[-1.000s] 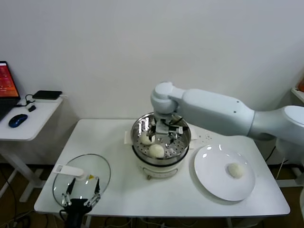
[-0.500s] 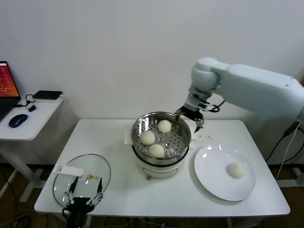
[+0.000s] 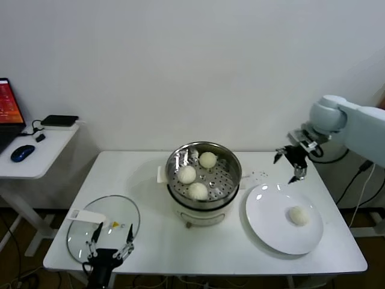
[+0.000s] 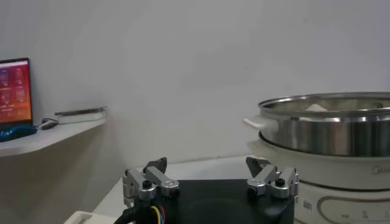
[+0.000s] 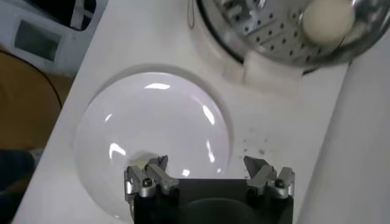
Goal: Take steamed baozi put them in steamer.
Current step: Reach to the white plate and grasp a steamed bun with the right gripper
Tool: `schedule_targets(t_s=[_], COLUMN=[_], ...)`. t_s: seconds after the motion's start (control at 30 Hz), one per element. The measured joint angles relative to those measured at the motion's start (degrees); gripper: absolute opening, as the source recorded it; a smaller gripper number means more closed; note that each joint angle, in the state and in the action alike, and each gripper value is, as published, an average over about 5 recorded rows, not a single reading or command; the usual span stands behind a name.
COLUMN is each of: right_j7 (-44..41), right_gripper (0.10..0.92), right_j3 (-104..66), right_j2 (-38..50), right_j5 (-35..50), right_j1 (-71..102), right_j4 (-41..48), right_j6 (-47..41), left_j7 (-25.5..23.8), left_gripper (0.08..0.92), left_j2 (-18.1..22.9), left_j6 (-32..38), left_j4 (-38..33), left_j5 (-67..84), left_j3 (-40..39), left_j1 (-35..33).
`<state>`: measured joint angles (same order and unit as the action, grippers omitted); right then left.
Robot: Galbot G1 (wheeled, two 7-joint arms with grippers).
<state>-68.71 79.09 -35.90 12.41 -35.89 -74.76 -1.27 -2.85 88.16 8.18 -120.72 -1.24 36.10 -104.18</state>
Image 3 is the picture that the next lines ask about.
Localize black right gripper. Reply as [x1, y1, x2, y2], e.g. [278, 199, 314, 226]
[273, 144, 309, 185]

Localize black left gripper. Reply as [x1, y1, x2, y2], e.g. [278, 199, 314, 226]
[85, 222, 135, 270]

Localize white steamed baozi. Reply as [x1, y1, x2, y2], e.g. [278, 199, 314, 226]
[199, 152, 218, 169]
[177, 166, 197, 185]
[288, 206, 310, 226]
[187, 182, 209, 200]

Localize perforated steel steamer basket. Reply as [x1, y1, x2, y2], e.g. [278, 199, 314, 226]
[164, 141, 242, 211]

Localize white round plate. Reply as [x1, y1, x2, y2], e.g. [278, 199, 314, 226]
[245, 182, 324, 256]

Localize white side table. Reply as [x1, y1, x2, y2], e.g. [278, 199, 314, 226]
[0, 122, 81, 258]

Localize blue computer mouse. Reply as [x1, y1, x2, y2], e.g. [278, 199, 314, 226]
[10, 144, 35, 163]

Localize black flat hard drive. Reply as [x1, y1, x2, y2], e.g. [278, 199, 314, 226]
[40, 114, 79, 128]

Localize black laptop with red screen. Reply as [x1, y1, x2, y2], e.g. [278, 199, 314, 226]
[0, 78, 26, 153]

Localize glass lid with white handle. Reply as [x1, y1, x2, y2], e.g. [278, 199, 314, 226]
[66, 194, 141, 264]

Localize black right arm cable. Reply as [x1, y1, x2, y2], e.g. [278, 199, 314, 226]
[311, 147, 350, 164]

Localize black power cable with adapter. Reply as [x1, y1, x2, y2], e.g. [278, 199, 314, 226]
[335, 161, 385, 208]

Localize white hanging cable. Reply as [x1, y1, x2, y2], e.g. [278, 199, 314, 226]
[350, 164, 378, 229]

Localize black floor cable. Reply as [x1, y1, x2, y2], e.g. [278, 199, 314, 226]
[0, 215, 22, 263]

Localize thin black desk cable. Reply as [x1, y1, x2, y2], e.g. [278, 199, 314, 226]
[16, 120, 46, 138]

